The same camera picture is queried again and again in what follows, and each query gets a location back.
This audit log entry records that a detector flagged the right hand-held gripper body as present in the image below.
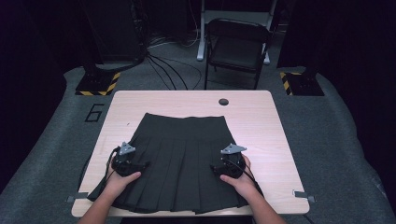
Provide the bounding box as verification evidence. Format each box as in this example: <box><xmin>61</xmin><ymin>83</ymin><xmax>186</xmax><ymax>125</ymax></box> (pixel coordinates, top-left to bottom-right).
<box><xmin>219</xmin><ymin>143</ymin><xmax>248</xmax><ymax>179</ymax></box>

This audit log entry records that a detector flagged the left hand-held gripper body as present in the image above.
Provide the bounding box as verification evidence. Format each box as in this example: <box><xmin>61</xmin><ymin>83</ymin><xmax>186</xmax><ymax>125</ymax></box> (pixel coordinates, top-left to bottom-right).
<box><xmin>110</xmin><ymin>141</ymin><xmax>140</xmax><ymax>178</ymax></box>

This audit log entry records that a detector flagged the black pleated skirt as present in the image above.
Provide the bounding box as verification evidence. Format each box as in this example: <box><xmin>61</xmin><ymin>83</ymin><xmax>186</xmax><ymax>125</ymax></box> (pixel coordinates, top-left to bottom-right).
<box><xmin>87</xmin><ymin>112</ymin><xmax>264</xmax><ymax>216</ymax></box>

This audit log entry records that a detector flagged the person's left hand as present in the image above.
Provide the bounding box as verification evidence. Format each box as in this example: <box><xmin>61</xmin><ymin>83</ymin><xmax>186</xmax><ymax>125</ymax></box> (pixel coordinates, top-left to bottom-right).
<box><xmin>104</xmin><ymin>171</ymin><xmax>143</xmax><ymax>201</ymax></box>

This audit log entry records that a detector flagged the person's right hand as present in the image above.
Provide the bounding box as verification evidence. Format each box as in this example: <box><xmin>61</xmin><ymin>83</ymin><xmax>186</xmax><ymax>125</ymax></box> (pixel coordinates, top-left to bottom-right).
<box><xmin>219</xmin><ymin>154</ymin><xmax>260</xmax><ymax>202</ymax></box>

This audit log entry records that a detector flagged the hazard-striped black stand base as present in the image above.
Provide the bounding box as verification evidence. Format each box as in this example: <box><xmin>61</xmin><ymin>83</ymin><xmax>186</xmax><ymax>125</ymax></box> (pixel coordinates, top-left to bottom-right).
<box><xmin>75</xmin><ymin>63</ymin><xmax>121</xmax><ymax>97</ymax></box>
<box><xmin>279</xmin><ymin>69</ymin><xmax>325</xmax><ymax>97</ymax></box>

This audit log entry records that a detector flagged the black folding chair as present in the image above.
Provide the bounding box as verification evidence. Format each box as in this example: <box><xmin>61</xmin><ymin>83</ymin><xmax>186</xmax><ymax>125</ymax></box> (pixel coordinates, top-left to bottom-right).
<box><xmin>204</xmin><ymin>18</ymin><xmax>275</xmax><ymax>91</ymax></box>

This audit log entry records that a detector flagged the black curtain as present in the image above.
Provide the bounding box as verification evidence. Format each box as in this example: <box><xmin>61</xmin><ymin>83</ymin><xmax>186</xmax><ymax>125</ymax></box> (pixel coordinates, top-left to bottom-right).
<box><xmin>276</xmin><ymin>0</ymin><xmax>396</xmax><ymax>200</ymax></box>
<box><xmin>0</xmin><ymin>0</ymin><xmax>82</xmax><ymax>191</ymax></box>

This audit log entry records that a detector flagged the dark upright panel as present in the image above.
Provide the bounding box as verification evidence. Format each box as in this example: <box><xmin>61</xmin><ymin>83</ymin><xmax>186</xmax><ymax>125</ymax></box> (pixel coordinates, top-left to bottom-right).
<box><xmin>78</xmin><ymin>0</ymin><xmax>148</xmax><ymax>64</ymax></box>

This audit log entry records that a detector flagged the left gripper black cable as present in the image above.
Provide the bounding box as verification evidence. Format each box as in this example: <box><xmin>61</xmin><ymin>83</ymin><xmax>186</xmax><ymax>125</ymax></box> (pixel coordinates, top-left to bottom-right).
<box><xmin>105</xmin><ymin>146</ymin><xmax>121</xmax><ymax>185</ymax></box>

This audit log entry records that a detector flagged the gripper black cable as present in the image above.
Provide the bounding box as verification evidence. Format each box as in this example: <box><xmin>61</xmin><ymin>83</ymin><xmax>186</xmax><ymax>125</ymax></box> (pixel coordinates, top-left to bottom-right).
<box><xmin>105</xmin><ymin>146</ymin><xmax>121</xmax><ymax>185</ymax></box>
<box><xmin>227</xmin><ymin>158</ymin><xmax>264</xmax><ymax>197</ymax></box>

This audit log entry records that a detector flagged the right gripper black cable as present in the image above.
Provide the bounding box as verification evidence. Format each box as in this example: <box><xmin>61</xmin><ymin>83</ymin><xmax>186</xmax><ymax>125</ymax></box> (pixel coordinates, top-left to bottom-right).
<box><xmin>227</xmin><ymin>158</ymin><xmax>264</xmax><ymax>197</ymax></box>

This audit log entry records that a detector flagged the grey table edge bracket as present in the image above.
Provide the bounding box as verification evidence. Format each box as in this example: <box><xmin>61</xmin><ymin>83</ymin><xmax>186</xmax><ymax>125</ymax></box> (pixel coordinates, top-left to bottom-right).
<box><xmin>292</xmin><ymin>189</ymin><xmax>316</xmax><ymax>203</ymax></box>
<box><xmin>65</xmin><ymin>191</ymin><xmax>90</xmax><ymax>203</ymax></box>

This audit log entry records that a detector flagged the bundle of floor cables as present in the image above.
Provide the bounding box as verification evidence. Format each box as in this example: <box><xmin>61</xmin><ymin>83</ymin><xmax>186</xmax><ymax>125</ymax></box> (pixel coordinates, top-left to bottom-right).
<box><xmin>145</xmin><ymin>27</ymin><xmax>204</xmax><ymax>91</ymax></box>

